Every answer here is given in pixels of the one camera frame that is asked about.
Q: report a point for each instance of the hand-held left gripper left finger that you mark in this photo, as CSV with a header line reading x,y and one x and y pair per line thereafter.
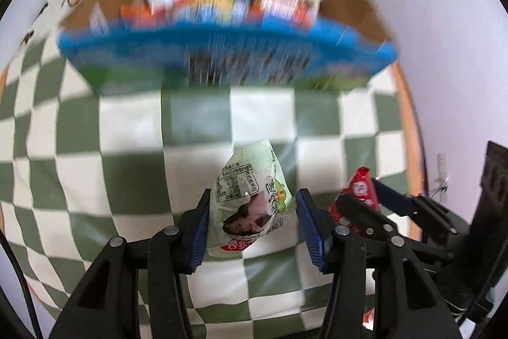
x,y
197,239

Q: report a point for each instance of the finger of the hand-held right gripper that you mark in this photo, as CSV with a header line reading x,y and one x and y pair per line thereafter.
x,y
365,218
397,200

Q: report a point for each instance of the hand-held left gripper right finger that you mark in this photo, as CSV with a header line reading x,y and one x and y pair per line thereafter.
x,y
313,231

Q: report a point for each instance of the red snack packet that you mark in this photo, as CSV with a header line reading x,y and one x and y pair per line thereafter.
x,y
361,186

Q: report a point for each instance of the pale green snack packet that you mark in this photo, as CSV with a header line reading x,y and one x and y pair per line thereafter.
x,y
246,180

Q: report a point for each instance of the printed cardboard box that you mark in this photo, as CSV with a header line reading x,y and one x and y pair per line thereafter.
x,y
238,57

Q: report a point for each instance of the wooden table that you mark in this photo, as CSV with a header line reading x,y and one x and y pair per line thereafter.
x,y
410,124

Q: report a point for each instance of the green white checkered mat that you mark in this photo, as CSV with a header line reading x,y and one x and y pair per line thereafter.
x,y
131,136

